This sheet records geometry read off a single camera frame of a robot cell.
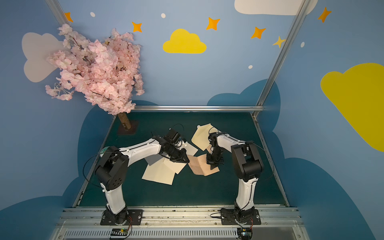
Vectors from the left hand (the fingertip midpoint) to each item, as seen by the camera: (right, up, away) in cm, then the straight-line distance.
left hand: (189, 159), depth 87 cm
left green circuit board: (-35, -33, -14) cm, 50 cm away
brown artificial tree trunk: (-47, +24, +17) cm, 55 cm away
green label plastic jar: (-53, +4, +2) cm, 53 cm away
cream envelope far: (+8, +12, +21) cm, 25 cm away
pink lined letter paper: (+6, -5, +6) cm, 10 cm away
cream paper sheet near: (-17, -8, +4) cm, 19 cm away
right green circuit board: (+28, -34, -14) cm, 46 cm away
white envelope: (0, +4, +14) cm, 15 cm away
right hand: (+14, -6, +6) cm, 16 cm away
